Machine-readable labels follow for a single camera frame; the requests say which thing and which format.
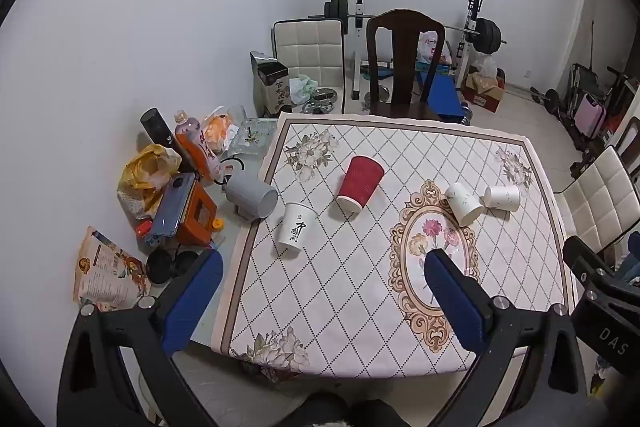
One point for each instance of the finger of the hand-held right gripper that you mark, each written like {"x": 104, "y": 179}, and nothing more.
{"x": 585, "y": 257}

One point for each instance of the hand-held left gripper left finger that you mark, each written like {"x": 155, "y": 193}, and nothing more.
{"x": 192, "y": 302}

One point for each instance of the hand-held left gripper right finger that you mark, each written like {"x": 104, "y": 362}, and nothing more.
{"x": 452, "y": 302}

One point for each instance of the white marbled paper cup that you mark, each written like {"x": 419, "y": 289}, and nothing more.
{"x": 502, "y": 198}
{"x": 464, "y": 204}

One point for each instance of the white cup with black print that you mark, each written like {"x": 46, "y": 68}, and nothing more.
{"x": 296, "y": 227}

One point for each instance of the red paper cup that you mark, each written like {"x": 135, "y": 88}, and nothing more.
{"x": 360, "y": 184}

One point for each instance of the black headphones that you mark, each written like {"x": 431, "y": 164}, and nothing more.
{"x": 160, "y": 264}

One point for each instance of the white padded chair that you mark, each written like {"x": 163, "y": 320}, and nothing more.
{"x": 600, "y": 197}
{"x": 307, "y": 47}

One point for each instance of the orange box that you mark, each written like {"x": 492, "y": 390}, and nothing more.
{"x": 197, "y": 217}

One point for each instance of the red lighter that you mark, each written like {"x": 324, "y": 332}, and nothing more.
{"x": 143, "y": 229}

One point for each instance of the printed snack packet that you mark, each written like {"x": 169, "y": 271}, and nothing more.
{"x": 107, "y": 272}

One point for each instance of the blue phone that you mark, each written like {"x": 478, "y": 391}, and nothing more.
{"x": 172, "y": 207}

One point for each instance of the floral diamond pattern tablecloth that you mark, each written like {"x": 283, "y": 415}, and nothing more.
{"x": 350, "y": 282}

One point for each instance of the grey mug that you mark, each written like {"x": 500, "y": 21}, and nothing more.
{"x": 250, "y": 197}

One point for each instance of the yellow plastic bag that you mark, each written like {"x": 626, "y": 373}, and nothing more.
{"x": 147, "y": 172}

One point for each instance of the pink suitcase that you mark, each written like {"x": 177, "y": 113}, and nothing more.
{"x": 590, "y": 117}

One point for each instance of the person's legs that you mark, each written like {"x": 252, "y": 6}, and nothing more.
{"x": 350, "y": 412}

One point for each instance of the orange drink bottle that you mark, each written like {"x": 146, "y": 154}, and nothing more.
{"x": 197, "y": 147}

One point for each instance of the black dumbbell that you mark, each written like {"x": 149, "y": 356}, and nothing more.
{"x": 549, "y": 99}

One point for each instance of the black cylinder bottle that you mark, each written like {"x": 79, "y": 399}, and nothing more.
{"x": 159, "y": 132}

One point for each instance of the orange snack packet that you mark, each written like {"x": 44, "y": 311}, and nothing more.
{"x": 220, "y": 129}

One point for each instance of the dark folded cart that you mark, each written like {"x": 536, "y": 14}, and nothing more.
{"x": 582, "y": 82}

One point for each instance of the glass ashtray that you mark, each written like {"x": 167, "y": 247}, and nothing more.
{"x": 252, "y": 137}

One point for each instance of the cardboard box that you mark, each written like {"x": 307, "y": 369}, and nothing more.
{"x": 484, "y": 93}

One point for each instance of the blue weight bench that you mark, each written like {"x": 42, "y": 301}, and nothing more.
{"x": 442, "y": 94}

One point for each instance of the clear plastic bag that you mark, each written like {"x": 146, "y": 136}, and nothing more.
{"x": 486, "y": 67}

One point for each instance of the dark printed box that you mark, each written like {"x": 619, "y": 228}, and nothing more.
{"x": 272, "y": 87}

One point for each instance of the white green plastic bag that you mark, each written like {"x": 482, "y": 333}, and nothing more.
{"x": 304, "y": 88}

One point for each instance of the barbell with black plates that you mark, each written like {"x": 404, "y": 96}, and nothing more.
{"x": 487, "y": 36}

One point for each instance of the dark wooden chair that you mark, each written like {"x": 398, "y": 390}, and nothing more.
{"x": 405, "y": 57}

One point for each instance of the white red plastic bag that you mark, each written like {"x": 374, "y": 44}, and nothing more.
{"x": 431, "y": 47}

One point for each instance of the white barbell rack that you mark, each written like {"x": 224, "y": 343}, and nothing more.
{"x": 357, "y": 32}

